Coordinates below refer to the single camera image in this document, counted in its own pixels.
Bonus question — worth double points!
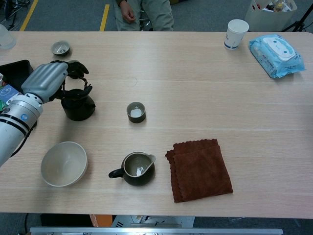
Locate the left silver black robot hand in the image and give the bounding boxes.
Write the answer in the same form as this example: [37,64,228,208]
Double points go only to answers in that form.
[21,60,90,103]

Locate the dark green teapot with handle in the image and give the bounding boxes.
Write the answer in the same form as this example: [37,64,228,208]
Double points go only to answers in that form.
[60,74,96,122]

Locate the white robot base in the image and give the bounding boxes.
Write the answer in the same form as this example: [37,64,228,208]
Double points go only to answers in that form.
[111,215,196,228]

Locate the grey lid cup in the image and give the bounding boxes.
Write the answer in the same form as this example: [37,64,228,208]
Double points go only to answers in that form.
[50,40,71,56]

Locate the black plastic tray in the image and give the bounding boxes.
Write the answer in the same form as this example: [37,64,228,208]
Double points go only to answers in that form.
[0,59,38,129]

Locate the blue white small packet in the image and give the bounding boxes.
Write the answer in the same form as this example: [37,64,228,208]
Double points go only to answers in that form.
[0,84,24,106]

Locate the frosted translucent plastic cup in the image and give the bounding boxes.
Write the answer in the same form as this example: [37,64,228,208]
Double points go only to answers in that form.
[0,23,17,50]

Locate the cream ceramic bowl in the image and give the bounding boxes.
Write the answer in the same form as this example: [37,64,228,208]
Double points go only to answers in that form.
[40,141,88,188]

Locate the chrome stool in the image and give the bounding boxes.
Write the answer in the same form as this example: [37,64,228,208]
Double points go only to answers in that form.
[139,9,154,32]

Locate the seated person in khaki trousers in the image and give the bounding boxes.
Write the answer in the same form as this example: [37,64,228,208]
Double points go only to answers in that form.
[113,0,175,32]

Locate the dark green pouring pitcher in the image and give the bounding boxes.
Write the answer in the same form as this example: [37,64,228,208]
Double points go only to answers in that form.
[108,151,157,187]

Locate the brown folded cloth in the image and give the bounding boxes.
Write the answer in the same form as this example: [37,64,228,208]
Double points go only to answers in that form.
[165,139,234,203]

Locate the white paper cup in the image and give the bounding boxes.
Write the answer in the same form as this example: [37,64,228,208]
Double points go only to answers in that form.
[224,19,250,51]

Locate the white storage bin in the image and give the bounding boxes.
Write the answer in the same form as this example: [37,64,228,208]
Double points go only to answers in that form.
[244,0,298,32]

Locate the blue wet wipes pack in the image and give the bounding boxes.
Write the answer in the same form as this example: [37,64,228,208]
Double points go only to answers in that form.
[248,34,306,79]

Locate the black tripod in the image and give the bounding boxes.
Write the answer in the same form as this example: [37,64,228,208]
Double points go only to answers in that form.
[281,0,313,32]

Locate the dark arm cable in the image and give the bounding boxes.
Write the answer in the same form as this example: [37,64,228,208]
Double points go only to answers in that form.
[11,127,34,156]

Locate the black equipment stand with cables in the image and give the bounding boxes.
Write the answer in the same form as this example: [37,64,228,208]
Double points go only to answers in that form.
[0,0,32,31]

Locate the aluminium rail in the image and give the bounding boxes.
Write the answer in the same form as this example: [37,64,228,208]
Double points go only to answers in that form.
[29,227,284,235]

